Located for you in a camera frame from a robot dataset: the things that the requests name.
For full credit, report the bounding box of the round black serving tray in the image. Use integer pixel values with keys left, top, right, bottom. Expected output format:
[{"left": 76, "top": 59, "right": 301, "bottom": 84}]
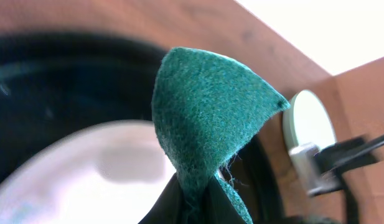
[{"left": 0, "top": 30, "right": 286, "bottom": 224}]

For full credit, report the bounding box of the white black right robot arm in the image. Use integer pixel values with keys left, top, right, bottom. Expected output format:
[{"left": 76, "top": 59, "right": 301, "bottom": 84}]
[{"left": 288, "top": 136, "right": 367, "bottom": 197}]

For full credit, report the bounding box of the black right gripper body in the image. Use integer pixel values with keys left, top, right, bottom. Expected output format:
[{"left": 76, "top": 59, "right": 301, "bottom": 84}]
[{"left": 314, "top": 136, "right": 378, "bottom": 173}]

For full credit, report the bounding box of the white plate with green stain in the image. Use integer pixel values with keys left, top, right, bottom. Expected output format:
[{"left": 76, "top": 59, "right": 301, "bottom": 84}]
[{"left": 0, "top": 120, "right": 175, "bottom": 223}]

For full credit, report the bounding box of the green yellow scrub sponge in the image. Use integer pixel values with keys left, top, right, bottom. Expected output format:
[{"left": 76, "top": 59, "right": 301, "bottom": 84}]
[{"left": 151, "top": 47, "right": 289, "bottom": 223}]

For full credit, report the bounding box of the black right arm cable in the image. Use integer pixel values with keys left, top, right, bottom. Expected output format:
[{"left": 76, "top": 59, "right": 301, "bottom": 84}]
[{"left": 331, "top": 132, "right": 384, "bottom": 224}]

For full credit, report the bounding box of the mint green plate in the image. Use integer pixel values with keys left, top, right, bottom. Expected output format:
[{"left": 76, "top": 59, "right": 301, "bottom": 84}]
[{"left": 283, "top": 90, "right": 337, "bottom": 150}]

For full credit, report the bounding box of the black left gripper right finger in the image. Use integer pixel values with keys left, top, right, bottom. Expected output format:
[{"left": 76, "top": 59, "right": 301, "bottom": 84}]
[{"left": 201, "top": 177, "right": 245, "bottom": 224}]

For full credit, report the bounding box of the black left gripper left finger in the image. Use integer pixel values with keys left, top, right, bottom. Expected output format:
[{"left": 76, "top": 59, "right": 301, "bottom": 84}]
[{"left": 138, "top": 174, "right": 184, "bottom": 224}]

